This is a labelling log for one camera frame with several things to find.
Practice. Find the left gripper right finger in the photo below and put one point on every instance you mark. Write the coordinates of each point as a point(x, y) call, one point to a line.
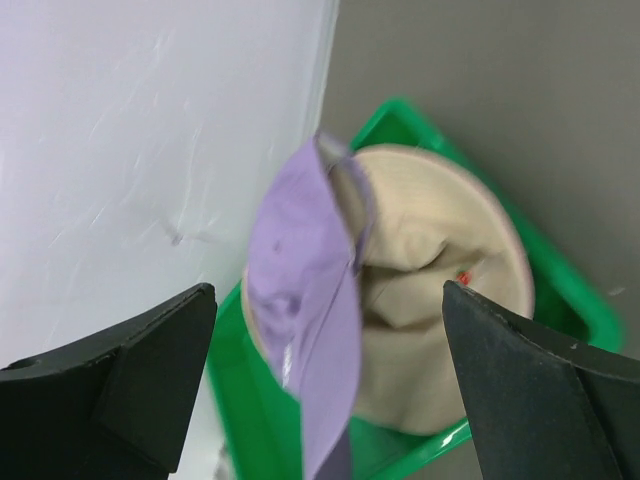
point(540, 404)

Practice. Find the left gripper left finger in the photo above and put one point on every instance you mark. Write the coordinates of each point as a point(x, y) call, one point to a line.
point(113, 405)

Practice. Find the lavender cap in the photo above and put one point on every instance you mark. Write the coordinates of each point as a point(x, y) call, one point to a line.
point(300, 293)

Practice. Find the green plastic tray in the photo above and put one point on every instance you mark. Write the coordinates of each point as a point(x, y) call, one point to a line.
point(261, 421)

